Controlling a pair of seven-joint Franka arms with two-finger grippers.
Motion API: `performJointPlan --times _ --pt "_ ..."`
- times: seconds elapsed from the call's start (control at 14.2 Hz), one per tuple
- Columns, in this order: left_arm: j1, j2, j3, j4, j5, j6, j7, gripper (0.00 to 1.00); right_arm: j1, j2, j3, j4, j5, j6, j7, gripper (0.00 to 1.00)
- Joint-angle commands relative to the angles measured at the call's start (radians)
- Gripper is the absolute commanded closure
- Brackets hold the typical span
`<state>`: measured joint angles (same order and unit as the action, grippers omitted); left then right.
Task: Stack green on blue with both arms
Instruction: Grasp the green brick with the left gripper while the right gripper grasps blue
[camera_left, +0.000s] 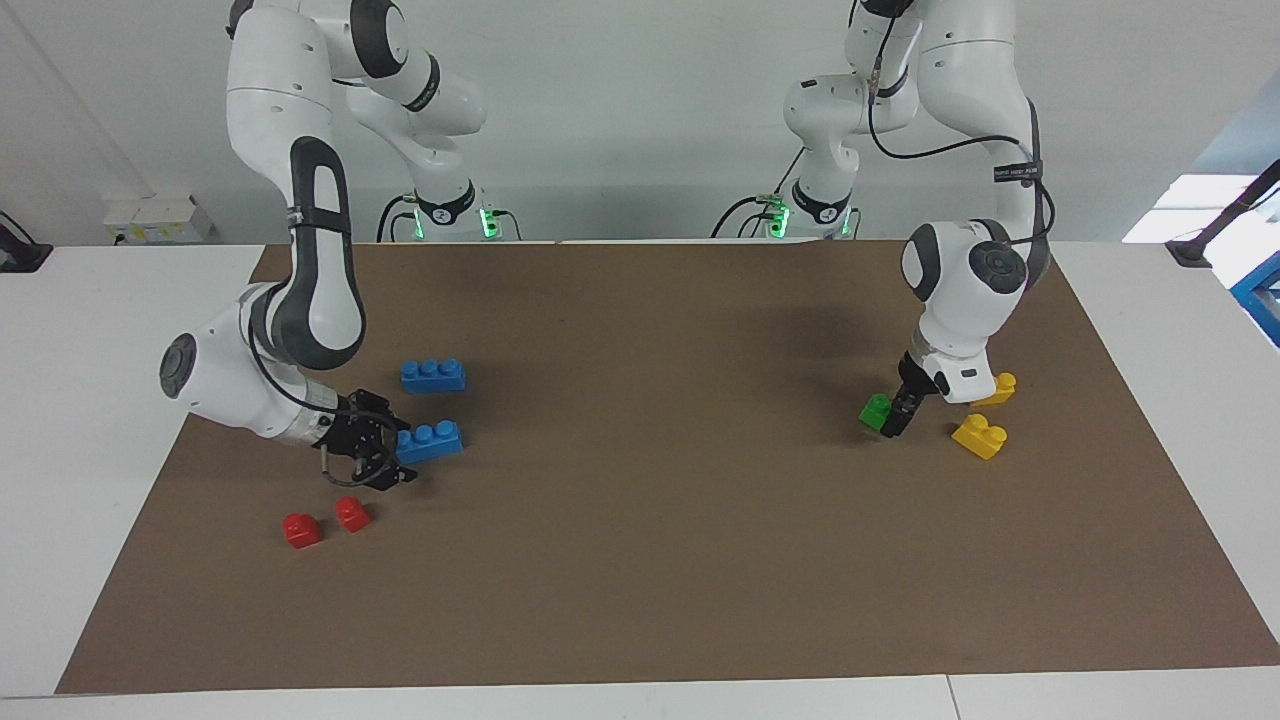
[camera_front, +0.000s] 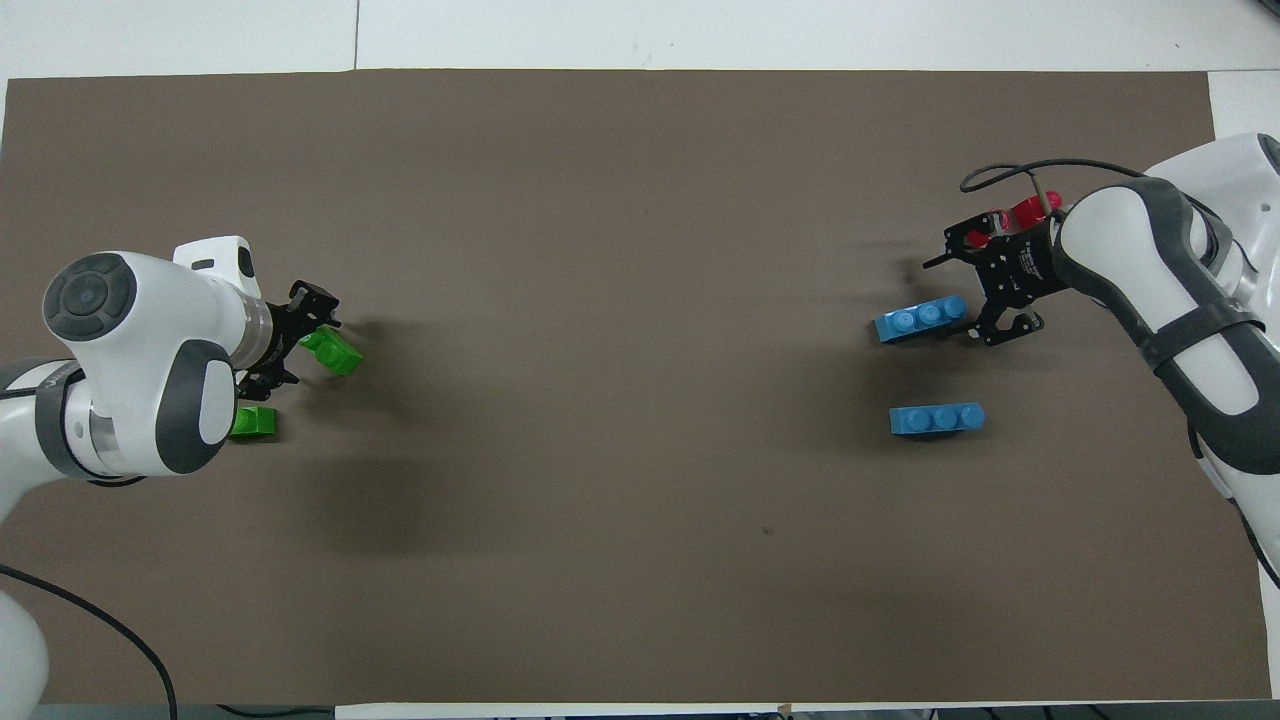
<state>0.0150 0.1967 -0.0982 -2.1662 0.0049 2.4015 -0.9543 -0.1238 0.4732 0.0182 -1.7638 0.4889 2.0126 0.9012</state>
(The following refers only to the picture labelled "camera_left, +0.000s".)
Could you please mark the green two-stud brick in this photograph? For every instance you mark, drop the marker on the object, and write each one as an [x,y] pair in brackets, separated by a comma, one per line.
[873,412]

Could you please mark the brown paper mat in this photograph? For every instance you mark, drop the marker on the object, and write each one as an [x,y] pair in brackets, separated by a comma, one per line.
[650,520]

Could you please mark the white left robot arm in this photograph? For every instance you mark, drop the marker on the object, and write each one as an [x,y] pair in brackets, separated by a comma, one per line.
[960,290]

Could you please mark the black clamp with rod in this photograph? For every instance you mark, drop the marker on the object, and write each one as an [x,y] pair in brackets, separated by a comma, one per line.
[1215,225]

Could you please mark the red one-stud brick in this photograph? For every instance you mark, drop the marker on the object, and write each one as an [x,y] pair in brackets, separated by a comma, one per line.
[351,515]
[301,531]

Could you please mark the blue three-stud brick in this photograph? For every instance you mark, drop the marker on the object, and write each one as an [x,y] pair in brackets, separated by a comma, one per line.
[432,376]
[435,442]

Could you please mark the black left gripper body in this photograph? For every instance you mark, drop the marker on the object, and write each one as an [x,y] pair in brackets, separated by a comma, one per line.
[918,375]

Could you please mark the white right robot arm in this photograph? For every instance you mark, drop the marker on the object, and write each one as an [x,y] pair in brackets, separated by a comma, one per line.
[310,250]

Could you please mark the blue frame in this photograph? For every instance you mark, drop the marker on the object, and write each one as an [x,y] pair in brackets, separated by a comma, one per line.
[1260,290]

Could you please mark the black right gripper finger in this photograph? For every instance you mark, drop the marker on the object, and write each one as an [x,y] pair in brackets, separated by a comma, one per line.
[394,415]
[392,475]

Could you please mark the white box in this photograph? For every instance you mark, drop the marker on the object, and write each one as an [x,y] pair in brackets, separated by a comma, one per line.
[155,222]

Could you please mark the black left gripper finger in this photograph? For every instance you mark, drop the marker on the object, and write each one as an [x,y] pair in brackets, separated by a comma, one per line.
[896,418]
[918,405]

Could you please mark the yellow two-stud brick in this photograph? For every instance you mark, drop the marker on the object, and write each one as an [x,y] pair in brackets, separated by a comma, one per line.
[1003,388]
[979,437]

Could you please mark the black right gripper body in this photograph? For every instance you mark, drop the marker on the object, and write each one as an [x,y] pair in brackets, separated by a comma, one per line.
[355,430]

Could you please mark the black table clamp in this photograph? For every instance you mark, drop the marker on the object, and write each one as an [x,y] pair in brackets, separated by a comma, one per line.
[20,252]

